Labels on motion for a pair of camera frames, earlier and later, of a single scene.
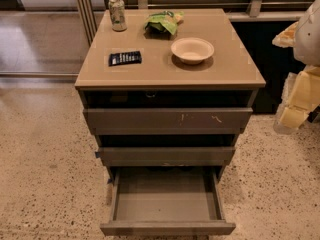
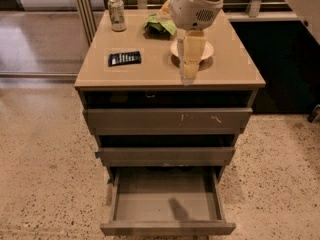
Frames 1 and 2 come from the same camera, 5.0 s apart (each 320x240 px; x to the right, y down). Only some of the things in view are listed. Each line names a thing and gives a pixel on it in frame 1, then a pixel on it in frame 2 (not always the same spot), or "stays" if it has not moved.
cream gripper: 308,37 -> 192,12
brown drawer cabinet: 166,92 stays
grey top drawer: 164,121 stays
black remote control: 124,58 stays
